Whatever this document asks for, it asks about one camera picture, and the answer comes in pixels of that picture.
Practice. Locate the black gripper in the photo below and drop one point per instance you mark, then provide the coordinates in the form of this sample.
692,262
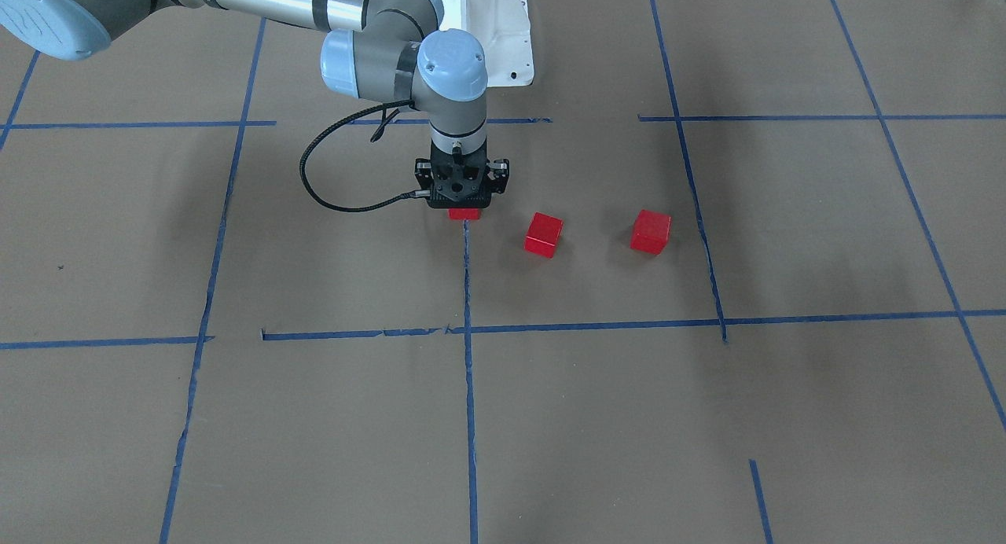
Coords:
500,176

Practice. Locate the red block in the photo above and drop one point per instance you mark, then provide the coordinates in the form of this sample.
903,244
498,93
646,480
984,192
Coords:
651,232
464,214
543,235

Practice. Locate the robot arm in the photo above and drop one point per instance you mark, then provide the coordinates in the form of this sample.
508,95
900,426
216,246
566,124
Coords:
395,54

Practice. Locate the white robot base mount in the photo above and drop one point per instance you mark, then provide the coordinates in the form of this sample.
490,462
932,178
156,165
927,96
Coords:
503,27

